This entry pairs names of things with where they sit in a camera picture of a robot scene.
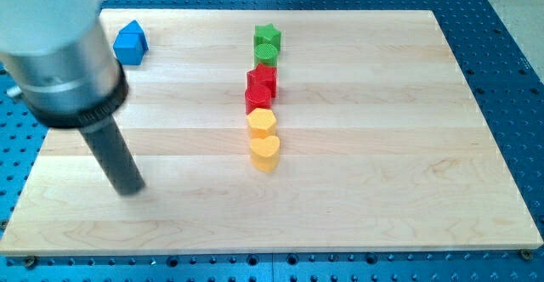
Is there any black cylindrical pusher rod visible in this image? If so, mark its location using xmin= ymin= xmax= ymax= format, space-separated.
xmin=79 ymin=116 xmax=145 ymax=195

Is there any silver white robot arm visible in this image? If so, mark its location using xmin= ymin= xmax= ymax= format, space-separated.
xmin=1 ymin=0 xmax=145 ymax=195

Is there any blue triangle block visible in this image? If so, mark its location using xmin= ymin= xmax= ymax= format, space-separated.
xmin=118 ymin=20 xmax=149 ymax=52

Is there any yellow heart block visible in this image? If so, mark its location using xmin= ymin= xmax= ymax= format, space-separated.
xmin=250 ymin=136 xmax=281 ymax=172

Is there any blue cube block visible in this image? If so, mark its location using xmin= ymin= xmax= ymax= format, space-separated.
xmin=113 ymin=33 xmax=148 ymax=65

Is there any brass screw bottom left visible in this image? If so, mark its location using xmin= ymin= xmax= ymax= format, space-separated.
xmin=23 ymin=256 xmax=37 ymax=268

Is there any brass screw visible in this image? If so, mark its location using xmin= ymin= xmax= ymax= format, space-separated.
xmin=519 ymin=249 xmax=533 ymax=261
xmin=23 ymin=256 xmax=37 ymax=268

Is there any yellow hexagon block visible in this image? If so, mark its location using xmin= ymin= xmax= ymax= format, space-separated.
xmin=246 ymin=108 xmax=277 ymax=138

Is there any red cylinder block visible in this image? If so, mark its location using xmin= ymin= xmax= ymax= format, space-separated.
xmin=244 ymin=84 xmax=272 ymax=115

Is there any red star block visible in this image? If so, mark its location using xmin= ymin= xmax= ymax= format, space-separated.
xmin=246 ymin=63 xmax=278 ymax=99

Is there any green cylinder block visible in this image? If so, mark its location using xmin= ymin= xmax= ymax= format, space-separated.
xmin=253 ymin=43 xmax=279 ymax=67

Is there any green star block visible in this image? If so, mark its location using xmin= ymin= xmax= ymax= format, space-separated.
xmin=253 ymin=24 xmax=281 ymax=51

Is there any light wooden board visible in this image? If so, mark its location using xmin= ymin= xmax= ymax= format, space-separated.
xmin=1 ymin=9 xmax=543 ymax=257

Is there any brass screw bottom right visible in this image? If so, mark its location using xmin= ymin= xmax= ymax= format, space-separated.
xmin=519 ymin=249 xmax=533 ymax=261

